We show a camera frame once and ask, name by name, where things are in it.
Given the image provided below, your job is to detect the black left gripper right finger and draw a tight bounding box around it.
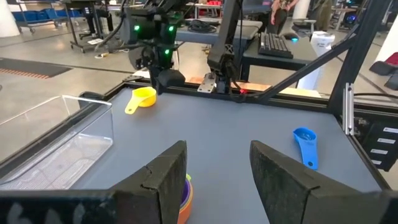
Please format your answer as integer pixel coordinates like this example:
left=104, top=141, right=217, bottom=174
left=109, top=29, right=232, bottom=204
left=249, top=140, right=382, bottom=224

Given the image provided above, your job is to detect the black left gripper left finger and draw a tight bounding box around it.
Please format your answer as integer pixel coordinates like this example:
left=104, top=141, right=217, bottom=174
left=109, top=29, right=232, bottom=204
left=111, top=140, right=188, bottom=224

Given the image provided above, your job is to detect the purple measuring cup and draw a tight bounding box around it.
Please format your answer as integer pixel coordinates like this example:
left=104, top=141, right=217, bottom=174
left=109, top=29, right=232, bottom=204
left=180, top=179, right=192, bottom=208

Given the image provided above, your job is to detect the small yellow measuring cup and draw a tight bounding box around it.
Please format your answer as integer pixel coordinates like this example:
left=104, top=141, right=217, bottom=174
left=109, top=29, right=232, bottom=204
left=124, top=86, right=157, bottom=115

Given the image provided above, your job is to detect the large red measuring cup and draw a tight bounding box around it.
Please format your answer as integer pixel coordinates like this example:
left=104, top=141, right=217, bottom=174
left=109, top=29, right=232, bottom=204
left=177, top=182, right=194, bottom=224

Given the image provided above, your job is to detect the turquoise blue measuring cup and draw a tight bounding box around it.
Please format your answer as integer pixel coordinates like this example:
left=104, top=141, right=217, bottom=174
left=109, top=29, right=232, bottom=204
left=292, top=126, right=319, bottom=171

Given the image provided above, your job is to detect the clear plastic basket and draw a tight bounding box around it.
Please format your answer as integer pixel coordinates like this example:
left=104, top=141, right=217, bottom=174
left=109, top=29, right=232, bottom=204
left=0, top=95, right=114, bottom=191

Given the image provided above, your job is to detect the grey desk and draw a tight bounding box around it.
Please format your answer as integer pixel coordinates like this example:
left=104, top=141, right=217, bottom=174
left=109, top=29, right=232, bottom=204
left=175, top=18, right=264, bottom=46

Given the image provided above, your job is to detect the black computer keyboard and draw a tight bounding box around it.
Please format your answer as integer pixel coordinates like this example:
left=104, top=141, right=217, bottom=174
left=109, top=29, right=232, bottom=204
left=258, top=32, right=294, bottom=60

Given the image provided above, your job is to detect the black labelled drawer unit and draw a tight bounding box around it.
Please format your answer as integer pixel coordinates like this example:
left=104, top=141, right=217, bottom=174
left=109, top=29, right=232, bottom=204
left=361, top=122, right=398, bottom=172

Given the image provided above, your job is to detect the black computer mouse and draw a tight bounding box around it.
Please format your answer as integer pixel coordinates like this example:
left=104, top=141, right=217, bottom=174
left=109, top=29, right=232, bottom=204
left=283, top=32, right=300, bottom=43

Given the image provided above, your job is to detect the person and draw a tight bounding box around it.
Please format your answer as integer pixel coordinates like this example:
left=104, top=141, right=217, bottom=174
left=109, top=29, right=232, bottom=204
left=269, top=0, right=299, bottom=35

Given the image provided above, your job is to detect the dark keyboard desk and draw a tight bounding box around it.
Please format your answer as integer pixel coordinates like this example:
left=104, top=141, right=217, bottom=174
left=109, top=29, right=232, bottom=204
left=239, top=33, right=315, bottom=83

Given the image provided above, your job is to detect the cart with blue bins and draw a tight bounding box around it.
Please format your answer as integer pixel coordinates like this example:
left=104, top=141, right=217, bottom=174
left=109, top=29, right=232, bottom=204
left=12, top=7, right=76, bottom=34

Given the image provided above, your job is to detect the white paper sheet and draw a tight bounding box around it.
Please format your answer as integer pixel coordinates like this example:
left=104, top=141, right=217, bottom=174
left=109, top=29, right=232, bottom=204
left=297, top=30, right=336, bottom=91

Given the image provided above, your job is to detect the coiled black cable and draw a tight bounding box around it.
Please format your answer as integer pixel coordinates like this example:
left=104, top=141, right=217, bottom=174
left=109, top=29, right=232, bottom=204
left=187, top=19, right=218, bottom=34

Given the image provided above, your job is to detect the silver aluminium bracket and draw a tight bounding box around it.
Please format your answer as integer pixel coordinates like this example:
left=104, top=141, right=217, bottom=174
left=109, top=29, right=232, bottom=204
left=342, top=82, right=355, bottom=136

